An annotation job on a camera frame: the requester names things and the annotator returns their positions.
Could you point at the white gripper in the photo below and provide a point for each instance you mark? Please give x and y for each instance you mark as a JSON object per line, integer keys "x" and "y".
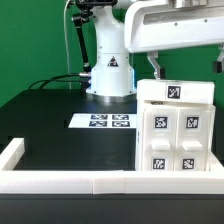
{"x": 155, "y": 25}

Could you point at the white cabinet top block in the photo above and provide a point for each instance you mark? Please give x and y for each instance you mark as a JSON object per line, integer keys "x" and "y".
{"x": 176, "y": 91}

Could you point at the white cabinet body box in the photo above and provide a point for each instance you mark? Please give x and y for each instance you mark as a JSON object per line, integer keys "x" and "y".
{"x": 177, "y": 106}

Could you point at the white cabinet door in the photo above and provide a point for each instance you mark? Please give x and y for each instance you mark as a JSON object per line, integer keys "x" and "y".
{"x": 159, "y": 138}
{"x": 192, "y": 138}

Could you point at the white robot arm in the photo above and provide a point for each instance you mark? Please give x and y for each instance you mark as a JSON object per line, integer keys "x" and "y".
{"x": 112, "y": 78}

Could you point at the white marker sheet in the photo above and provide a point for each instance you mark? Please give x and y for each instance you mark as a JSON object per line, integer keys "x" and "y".
{"x": 109, "y": 121}

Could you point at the white U-shaped fence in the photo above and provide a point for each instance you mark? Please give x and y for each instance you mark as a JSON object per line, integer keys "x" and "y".
{"x": 210, "y": 181}

